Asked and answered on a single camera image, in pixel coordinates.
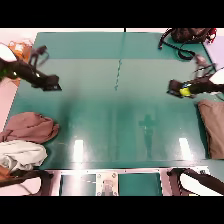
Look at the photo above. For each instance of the orange heap of clothes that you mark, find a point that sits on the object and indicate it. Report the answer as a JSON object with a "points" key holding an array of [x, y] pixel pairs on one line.
{"points": [[20, 48]]}

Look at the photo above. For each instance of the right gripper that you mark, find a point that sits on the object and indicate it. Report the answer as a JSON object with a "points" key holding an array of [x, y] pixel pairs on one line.
{"points": [[180, 88]]}

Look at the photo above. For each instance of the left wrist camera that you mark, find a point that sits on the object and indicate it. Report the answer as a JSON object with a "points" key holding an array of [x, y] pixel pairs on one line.
{"points": [[39, 53]]}

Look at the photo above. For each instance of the silver frame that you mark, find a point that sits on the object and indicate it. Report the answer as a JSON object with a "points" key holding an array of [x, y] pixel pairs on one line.
{"points": [[106, 181]]}

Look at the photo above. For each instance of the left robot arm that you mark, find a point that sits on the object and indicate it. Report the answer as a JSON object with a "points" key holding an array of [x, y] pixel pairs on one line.
{"points": [[20, 70]]}

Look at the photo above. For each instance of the pink-brown garment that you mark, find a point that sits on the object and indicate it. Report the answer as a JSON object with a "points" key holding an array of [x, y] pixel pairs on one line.
{"points": [[30, 128]]}

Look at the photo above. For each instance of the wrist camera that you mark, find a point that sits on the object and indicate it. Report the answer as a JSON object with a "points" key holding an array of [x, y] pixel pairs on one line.
{"points": [[39, 53], [201, 61]]}

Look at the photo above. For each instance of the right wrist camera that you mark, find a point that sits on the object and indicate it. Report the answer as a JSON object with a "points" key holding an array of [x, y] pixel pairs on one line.
{"points": [[201, 61]]}

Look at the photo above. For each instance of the orange garment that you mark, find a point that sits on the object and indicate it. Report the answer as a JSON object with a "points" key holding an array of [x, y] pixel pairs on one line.
{"points": [[4, 172]]}

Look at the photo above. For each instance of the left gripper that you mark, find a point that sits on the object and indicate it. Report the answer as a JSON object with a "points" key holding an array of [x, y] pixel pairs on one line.
{"points": [[51, 83]]}

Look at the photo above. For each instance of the white garment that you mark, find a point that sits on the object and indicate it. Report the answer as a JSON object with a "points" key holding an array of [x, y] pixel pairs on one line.
{"points": [[23, 153]]}

